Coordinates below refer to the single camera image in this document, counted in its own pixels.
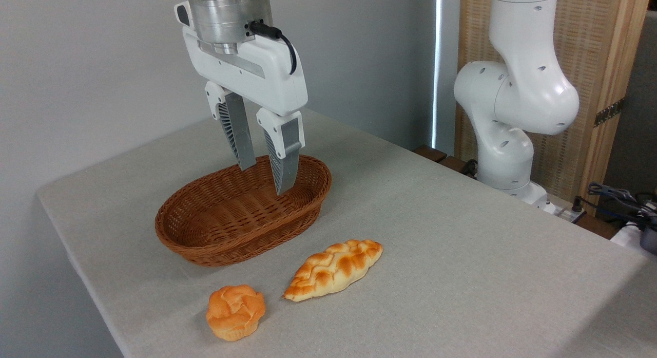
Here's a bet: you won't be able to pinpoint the round orange bread bun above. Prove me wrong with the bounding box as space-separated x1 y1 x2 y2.
205 284 267 342

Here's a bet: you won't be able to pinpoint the grey tablecloth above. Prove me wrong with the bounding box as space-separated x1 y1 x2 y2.
36 107 657 358

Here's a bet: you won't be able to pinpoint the metal screen hinge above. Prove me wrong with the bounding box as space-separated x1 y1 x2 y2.
593 97 626 128

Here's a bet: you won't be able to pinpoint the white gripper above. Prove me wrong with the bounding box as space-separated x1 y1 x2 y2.
174 1 309 196

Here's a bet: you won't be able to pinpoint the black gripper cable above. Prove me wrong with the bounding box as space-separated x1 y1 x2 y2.
248 21 298 76

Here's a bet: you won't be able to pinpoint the dark wooden base blocks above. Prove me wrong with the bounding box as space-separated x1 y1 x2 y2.
413 144 479 178

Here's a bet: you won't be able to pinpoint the brown wicker oval basket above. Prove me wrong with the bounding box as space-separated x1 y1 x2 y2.
155 154 333 268

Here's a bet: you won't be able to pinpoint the long braided bread loaf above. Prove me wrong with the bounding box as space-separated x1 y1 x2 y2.
282 239 384 303

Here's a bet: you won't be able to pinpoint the bundle of dark cables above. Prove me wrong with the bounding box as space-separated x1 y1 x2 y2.
572 182 657 231

